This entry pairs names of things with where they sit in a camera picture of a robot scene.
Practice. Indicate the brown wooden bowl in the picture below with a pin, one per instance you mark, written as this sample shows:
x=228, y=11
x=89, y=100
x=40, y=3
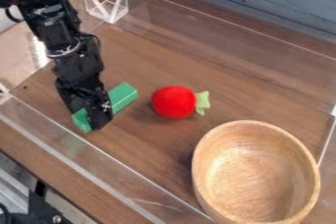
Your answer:
x=254, y=175

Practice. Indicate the red plush tomato toy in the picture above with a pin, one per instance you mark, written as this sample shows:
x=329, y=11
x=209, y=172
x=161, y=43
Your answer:
x=177, y=102

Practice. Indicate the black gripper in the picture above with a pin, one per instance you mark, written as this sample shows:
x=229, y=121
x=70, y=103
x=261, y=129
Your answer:
x=77, y=68

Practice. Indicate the green rectangular block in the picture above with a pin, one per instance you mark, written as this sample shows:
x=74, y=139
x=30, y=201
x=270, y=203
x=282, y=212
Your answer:
x=122, y=95

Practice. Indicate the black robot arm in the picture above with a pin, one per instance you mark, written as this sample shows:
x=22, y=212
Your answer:
x=52, y=20

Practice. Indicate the clear acrylic corner bracket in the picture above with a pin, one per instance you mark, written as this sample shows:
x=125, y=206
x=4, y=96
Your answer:
x=108, y=10

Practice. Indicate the clear acrylic front wall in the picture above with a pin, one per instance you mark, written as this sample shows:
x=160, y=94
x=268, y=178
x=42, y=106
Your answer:
x=104, y=188

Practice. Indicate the black clamp with cable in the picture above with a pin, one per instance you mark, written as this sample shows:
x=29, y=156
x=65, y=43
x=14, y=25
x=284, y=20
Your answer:
x=41, y=213

